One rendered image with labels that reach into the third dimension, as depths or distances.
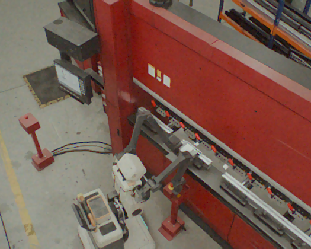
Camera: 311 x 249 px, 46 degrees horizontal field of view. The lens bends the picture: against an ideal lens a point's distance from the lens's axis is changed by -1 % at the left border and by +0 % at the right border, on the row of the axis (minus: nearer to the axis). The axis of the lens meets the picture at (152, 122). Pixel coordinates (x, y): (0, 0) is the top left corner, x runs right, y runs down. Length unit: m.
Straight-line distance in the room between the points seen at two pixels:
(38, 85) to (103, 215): 3.25
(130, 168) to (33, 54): 4.16
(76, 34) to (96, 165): 1.95
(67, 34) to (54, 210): 2.11
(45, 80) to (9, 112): 0.82
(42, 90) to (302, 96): 4.38
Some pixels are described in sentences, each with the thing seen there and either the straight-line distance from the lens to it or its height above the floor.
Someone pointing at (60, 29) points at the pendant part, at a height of 1.95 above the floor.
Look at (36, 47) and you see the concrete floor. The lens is 7.04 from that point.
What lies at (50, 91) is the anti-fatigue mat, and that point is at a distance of 6.01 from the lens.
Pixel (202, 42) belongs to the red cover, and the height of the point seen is 2.28.
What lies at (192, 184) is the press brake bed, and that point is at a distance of 3.88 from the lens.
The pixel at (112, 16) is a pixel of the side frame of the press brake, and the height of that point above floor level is 2.18.
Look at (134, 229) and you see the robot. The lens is 4.05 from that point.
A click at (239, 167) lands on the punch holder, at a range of 3.34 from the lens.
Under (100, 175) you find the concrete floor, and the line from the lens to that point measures 4.80.
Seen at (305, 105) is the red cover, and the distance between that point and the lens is 2.53.
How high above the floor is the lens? 3.88
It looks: 47 degrees down
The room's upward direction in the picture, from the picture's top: straight up
